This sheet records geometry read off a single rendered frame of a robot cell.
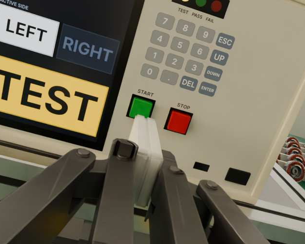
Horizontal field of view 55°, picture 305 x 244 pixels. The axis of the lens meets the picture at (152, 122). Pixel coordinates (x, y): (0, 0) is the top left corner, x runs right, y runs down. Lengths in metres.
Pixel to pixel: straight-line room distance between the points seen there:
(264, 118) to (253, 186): 0.07
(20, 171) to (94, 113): 0.08
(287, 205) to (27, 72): 0.31
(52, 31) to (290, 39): 0.21
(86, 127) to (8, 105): 0.07
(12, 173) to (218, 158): 0.19
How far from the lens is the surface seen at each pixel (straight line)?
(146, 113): 0.27
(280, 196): 0.40
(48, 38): 0.28
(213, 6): 0.27
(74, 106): 0.28
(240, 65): 0.28
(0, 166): 0.29
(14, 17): 0.29
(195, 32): 0.27
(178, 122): 0.28
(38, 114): 0.29
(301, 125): 7.94
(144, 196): 0.16
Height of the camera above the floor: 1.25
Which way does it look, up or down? 16 degrees down
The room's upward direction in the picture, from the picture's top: 18 degrees clockwise
